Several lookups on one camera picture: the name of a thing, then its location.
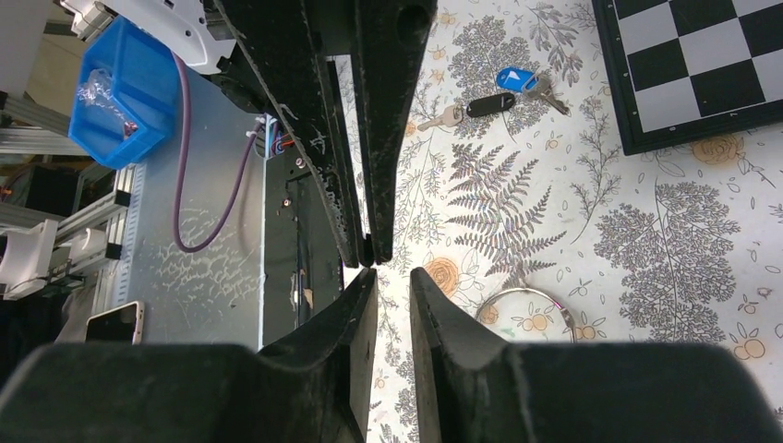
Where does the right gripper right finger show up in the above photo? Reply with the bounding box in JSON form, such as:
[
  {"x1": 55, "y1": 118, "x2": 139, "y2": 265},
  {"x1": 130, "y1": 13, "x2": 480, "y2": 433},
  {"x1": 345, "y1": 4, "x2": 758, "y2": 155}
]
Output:
[{"x1": 410, "y1": 268, "x2": 782, "y2": 442}]

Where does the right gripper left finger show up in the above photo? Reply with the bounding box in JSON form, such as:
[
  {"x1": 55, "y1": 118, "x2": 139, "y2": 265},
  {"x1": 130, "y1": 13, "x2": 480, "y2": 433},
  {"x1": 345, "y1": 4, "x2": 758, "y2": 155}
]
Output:
[{"x1": 1, "y1": 269, "x2": 378, "y2": 442}]

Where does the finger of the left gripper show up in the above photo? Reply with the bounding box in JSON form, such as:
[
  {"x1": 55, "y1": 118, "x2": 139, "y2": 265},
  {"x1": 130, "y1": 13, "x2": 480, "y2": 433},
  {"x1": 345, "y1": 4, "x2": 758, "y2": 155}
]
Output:
[
  {"x1": 351, "y1": 0, "x2": 437, "y2": 264},
  {"x1": 215, "y1": 0, "x2": 367, "y2": 268}
]

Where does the metal keyring with keys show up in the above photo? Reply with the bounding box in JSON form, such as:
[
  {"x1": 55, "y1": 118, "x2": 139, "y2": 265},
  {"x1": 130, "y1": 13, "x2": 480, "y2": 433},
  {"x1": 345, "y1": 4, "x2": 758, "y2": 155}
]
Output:
[{"x1": 474, "y1": 288, "x2": 577, "y2": 342}]

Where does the blue tag key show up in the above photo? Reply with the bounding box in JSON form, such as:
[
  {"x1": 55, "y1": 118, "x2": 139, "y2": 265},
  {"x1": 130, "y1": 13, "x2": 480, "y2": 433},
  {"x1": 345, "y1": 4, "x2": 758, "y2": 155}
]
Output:
[{"x1": 496, "y1": 66, "x2": 570, "y2": 115}]

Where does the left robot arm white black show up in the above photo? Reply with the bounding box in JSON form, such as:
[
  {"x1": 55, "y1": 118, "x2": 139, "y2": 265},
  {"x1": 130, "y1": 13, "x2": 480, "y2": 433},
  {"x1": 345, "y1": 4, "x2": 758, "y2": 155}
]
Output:
[{"x1": 65, "y1": 1, "x2": 437, "y2": 268}]

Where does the blue plastic bin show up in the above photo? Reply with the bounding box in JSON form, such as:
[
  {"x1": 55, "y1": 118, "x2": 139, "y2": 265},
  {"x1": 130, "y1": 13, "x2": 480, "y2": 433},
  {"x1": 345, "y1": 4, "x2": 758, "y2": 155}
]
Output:
[{"x1": 68, "y1": 18, "x2": 180, "y2": 170}]

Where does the floral patterned mat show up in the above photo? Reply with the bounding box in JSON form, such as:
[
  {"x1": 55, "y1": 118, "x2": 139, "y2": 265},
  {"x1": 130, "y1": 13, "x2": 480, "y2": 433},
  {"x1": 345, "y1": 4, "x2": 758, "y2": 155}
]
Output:
[{"x1": 368, "y1": 1, "x2": 782, "y2": 442}]

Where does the smartphone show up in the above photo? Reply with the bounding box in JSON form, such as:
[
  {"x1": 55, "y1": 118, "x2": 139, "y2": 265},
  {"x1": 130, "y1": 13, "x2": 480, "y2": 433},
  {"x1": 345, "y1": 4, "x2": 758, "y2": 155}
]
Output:
[{"x1": 85, "y1": 301, "x2": 145, "y2": 344}]

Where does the black white chessboard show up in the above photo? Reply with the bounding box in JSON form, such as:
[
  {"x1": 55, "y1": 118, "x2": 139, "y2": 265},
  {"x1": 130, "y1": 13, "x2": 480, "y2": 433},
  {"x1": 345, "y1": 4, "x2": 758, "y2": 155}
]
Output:
[{"x1": 593, "y1": 0, "x2": 782, "y2": 155}]

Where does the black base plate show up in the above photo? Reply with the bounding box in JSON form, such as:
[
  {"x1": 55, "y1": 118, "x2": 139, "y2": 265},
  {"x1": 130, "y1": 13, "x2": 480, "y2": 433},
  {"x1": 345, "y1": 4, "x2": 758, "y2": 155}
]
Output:
[{"x1": 262, "y1": 147, "x2": 344, "y2": 346}]

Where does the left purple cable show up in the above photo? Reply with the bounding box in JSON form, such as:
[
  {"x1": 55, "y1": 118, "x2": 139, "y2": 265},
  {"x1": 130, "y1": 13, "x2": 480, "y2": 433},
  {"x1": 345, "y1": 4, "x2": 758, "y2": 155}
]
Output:
[{"x1": 172, "y1": 54, "x2": 271, "y2": 255}]

